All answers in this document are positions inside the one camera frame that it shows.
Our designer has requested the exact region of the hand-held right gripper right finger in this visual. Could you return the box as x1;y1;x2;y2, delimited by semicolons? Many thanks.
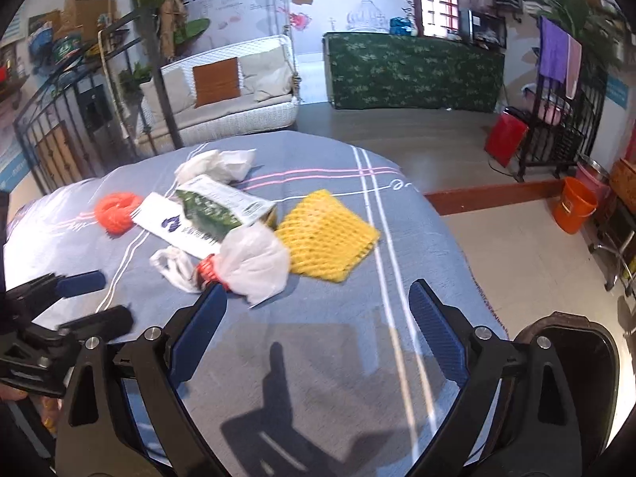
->
408;278;583;477

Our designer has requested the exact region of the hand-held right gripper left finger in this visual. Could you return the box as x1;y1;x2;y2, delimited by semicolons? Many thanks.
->
54;283;229;477

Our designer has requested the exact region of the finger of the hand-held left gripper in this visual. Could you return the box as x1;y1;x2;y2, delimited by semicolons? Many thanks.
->
25;305;135;353
5;271;107;309

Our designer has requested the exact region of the small plastic bag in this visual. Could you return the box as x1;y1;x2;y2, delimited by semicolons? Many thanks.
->
149;246;205;294

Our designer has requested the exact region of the orange foam net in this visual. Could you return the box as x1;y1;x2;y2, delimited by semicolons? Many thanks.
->
94;191;145;236

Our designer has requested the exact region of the clear plastic bag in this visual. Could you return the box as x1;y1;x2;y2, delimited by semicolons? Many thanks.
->
198;223;292;308

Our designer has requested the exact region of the white paper packet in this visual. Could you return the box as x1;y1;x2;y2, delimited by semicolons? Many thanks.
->
132;193;227;260

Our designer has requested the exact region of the green and white snack bag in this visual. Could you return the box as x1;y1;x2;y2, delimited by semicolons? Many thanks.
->
174;174;279;242

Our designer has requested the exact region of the yellow foam net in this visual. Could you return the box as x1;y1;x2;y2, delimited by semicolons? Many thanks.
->
275;189;382;283

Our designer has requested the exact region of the white plastic bag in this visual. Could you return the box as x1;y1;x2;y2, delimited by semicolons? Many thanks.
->
174;148;257;186

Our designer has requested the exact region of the black trash bin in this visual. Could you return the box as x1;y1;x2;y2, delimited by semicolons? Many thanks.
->
512;310;622;464

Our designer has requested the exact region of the pink gold-dotted garment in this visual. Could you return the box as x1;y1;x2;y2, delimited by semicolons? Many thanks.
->
40;395;63;436

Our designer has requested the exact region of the brown wooden panel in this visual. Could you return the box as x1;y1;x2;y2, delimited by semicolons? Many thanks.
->
35;122;85;188

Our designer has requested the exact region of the orange bucket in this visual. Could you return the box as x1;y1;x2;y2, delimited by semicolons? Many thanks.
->
551;176;599;235

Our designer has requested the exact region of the chrome stool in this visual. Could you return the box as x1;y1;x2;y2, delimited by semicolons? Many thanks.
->
589;209;636;295

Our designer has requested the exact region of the red bag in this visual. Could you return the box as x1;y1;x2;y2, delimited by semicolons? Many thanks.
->
484;109;530;169

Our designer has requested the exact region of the black iron rack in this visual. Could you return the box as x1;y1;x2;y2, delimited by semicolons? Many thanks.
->
517;15;610;182

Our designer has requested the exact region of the white wicker swing sofa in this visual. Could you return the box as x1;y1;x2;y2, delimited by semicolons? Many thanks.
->
136;35;302;148

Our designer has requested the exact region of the pink bucket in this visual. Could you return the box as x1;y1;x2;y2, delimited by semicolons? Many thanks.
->
574;156;612;205

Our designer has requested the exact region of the green tub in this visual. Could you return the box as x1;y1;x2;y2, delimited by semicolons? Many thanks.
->
54;34;85;63

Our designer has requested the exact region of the brown suitcase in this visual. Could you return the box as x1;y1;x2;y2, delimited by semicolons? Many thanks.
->
609;158;636;210

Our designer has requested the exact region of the brown cushion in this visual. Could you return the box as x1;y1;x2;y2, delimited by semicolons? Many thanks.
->
192;57;243;109

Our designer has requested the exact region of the pink wash basin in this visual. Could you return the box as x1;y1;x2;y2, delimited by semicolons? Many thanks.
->
539;99;572;126

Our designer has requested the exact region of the green patterned counter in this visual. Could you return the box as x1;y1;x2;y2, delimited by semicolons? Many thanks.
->
322;31;506;114

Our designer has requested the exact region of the large beige cushion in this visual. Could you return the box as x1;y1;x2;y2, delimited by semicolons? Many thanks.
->
237;50;294;103

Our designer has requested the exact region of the cardboard box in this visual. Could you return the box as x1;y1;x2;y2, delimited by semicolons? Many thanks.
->
62;0;118;43

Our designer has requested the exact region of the banana plant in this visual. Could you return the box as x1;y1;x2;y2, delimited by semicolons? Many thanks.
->
126;0;212;61

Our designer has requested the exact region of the pink towel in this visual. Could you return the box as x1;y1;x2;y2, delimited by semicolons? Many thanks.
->
564;35;584;101

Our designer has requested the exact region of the purple towel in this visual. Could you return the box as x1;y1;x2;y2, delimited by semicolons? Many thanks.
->
539;16;570;83

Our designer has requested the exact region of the black display box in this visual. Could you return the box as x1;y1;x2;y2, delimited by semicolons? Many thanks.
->
467;9;508;51

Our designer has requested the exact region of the potted green plant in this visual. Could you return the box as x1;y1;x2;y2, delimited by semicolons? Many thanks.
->
529;0;622;41

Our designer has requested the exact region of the black iron bed frame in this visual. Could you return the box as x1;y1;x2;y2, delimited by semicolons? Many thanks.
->
12;10;184;194

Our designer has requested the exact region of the blue wall sign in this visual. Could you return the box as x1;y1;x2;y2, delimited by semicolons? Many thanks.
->
606;79;630;108

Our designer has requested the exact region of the large wall poster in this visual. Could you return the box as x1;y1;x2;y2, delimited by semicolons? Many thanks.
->
174;0;413;55

